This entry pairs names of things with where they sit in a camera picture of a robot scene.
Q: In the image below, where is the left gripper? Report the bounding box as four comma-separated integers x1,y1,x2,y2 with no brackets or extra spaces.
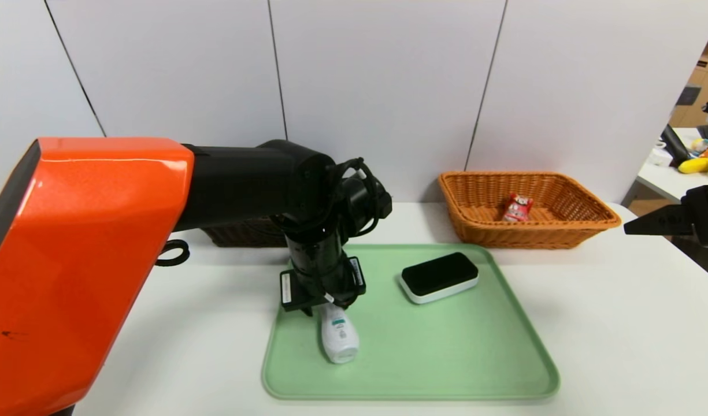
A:
280,235,366,317

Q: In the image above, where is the black slanted background object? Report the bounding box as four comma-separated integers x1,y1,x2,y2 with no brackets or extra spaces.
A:
659,125,690,169

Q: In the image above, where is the white background table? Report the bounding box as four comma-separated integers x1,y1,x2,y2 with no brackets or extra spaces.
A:
635,128,708,204

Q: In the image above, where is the orange wicker basket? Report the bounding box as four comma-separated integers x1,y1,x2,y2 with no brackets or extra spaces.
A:
438,171,622,250

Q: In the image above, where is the green plastic tray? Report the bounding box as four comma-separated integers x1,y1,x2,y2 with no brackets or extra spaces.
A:
262,243,560,400

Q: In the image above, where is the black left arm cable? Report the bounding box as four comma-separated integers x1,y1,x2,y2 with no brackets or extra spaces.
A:
325,157,392,237

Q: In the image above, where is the black and white eraser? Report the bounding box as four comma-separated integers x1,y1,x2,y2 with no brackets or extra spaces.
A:
399,252,480,305

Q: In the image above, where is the red snack packet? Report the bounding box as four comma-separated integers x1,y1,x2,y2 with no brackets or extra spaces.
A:
502,194,535,224

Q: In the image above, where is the white plastic bottle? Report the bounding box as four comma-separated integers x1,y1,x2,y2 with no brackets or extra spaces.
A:
320,302,360,365

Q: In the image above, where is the dark brown wicker basket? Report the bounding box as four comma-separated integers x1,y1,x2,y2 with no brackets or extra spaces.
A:
202,218,288,248

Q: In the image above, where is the dark grey background object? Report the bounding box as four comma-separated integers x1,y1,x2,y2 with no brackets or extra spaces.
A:
673,86,700,108

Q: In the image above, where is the wooden background shelf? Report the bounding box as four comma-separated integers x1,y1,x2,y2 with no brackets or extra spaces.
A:
668,9,708,131

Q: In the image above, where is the white background cup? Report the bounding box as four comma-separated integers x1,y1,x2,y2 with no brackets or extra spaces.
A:
647,142,672,168

